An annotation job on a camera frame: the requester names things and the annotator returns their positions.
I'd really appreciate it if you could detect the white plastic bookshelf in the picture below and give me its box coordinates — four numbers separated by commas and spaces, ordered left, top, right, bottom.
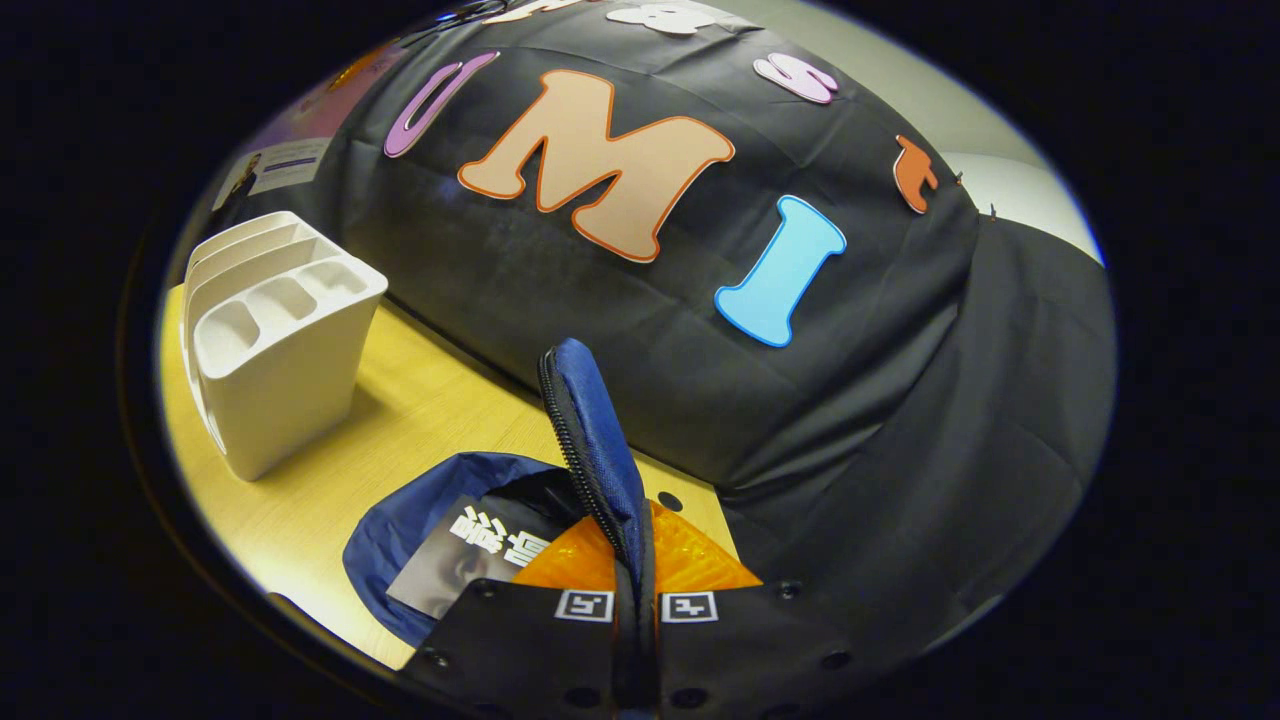
180, 210, 390, 484

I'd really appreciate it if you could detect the black backdrop cloth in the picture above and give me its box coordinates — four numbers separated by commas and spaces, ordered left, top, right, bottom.
200, 0, 1117, 691

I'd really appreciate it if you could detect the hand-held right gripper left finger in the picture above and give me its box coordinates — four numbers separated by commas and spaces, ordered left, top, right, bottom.
400, 512, 642, 720

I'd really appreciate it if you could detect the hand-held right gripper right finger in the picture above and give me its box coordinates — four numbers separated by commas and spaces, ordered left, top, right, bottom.
640, 499, 882, 720

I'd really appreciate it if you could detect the blue schoolbag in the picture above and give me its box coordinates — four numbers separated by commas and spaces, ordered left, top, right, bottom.
342, 338, 663, 650

